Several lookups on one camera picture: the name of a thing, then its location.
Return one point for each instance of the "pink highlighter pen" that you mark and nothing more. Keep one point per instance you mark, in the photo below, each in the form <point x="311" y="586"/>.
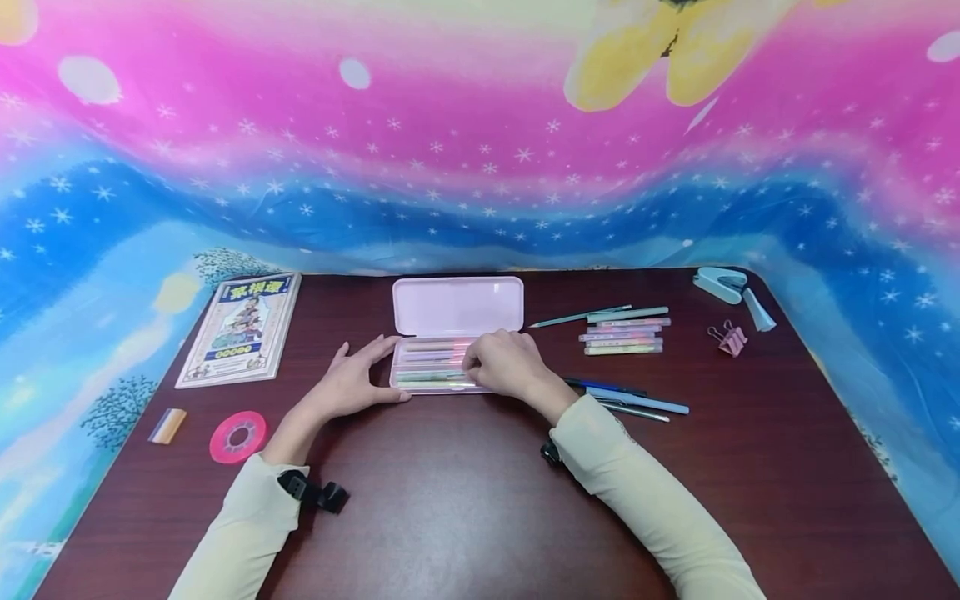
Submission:
<point x="624" y="342"/>
<point x="622" y="329"/>
<point x="616" y="337"/>
<point x="637" y="322"/>

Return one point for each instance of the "light blue pen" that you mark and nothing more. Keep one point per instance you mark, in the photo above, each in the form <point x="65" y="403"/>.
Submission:
<point x="641" y="402"/>

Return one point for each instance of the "person's right fingers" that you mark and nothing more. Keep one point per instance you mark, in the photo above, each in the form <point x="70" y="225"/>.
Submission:
<point x="474" y="363"/>

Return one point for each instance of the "striped eraser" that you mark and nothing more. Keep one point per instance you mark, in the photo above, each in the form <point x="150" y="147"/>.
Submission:
<point x="168" y="426"/>

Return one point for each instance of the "dark blue pen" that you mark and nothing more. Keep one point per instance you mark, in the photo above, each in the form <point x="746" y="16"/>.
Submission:
<point x="604" y="386"/>

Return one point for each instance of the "person's right hand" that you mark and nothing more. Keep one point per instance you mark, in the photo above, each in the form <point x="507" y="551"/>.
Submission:
<point x="510" y="365"/>

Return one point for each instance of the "light blue stapler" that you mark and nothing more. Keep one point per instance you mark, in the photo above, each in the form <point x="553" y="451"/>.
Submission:
<point x="718" y="283"/>

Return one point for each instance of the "person's right forearm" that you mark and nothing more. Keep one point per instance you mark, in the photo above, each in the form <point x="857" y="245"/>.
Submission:
<point x="645" y="492"/>

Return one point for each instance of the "illustrated booklet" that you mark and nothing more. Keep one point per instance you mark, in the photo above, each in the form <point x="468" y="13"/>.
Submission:
<point x="241" y="327"/>

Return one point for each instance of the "row of pastel highlighters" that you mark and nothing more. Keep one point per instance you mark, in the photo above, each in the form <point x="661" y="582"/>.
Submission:
<point x="431" y="360"/>

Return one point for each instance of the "person's left index finger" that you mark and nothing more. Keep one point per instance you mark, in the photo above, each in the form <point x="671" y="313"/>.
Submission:
<point x="381" y="350"/>

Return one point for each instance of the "pink binder clip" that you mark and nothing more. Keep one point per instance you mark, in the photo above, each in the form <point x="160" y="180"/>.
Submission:
<point x="733" y="342"/>

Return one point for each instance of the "yellow-green highlighter pen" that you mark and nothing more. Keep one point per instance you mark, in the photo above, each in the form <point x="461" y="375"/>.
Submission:
<point x="622" y="350"/>

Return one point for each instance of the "pink tape roll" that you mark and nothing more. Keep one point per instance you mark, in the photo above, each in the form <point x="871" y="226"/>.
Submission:
<point x="238" y="436"/>

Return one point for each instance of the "light blue tapered object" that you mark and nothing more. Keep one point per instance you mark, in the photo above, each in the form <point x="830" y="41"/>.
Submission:
<point x="759" y="312"/>

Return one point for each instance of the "person's left thumb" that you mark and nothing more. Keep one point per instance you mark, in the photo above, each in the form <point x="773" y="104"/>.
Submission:
<point x="390" y="396"/>

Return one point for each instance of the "person's left fingers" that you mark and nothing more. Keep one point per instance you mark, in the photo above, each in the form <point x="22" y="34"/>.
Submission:
<point x="343" y="357"/>

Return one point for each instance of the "teal pencil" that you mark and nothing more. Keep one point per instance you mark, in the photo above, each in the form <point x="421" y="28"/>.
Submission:
<point x="577" y="317"/>

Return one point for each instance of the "black wrist band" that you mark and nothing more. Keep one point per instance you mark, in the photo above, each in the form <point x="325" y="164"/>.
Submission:
<point x="319" y="493"/>
<point x="550" y="453"/>

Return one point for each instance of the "person's left forearm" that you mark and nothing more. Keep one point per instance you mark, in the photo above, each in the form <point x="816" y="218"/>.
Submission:
<point x="247" y="517"/>

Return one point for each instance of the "silver pen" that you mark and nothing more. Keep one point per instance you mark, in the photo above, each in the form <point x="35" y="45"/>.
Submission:
<point x="637" y="411"/>

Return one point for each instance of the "pink plastic pencil case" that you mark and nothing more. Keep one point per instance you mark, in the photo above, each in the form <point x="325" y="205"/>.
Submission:
<point x="457" y="307"/>

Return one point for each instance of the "person's left hand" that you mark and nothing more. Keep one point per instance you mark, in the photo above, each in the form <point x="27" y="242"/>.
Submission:
<point x="349" y="387"/>

